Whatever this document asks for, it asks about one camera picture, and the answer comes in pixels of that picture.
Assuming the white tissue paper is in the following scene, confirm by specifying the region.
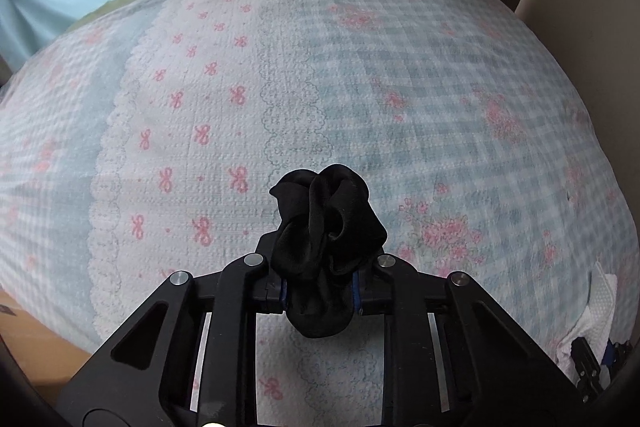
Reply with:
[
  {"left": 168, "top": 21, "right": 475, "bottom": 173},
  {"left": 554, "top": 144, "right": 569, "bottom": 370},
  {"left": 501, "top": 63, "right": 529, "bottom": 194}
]
[{"left": 555, "top": 261, "right": 617, "bottom": 379}]

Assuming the black scrunchie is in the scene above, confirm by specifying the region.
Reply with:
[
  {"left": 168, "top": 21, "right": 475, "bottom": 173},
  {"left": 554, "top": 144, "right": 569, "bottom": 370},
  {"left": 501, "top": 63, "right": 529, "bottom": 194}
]
[{"left": 269, "top": 165, "right": 387, "bottom": 339}]

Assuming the cardboard box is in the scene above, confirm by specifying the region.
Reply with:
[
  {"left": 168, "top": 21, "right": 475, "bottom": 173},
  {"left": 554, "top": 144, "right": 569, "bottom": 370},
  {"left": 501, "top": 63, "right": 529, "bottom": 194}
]
[{"left": 0, "top": 291, "right": 90, "bottom": 405}]

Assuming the patterned bed sheet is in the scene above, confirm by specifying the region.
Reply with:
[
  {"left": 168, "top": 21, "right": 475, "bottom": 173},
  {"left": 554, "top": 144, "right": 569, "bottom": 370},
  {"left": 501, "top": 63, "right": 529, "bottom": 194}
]
[{"left": 1, "top": 0, "right": 639, "bottom": 426}]

